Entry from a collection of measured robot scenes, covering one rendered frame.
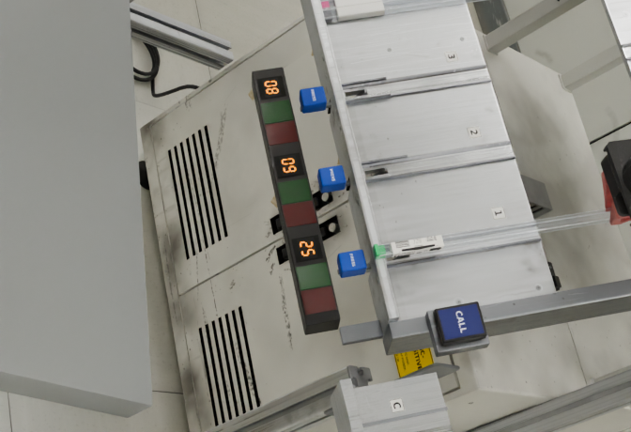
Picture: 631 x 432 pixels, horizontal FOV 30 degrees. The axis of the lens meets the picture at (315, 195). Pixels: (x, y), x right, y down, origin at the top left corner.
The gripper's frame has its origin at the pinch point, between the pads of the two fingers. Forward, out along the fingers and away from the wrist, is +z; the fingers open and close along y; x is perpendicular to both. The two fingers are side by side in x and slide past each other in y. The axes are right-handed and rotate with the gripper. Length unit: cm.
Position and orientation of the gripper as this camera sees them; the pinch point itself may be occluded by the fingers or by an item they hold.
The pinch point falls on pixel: (615, 214)
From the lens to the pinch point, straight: 142.6
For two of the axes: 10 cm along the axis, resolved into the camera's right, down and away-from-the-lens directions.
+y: -2.1, -8.9, 4.1
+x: -9.7, 1.2, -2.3
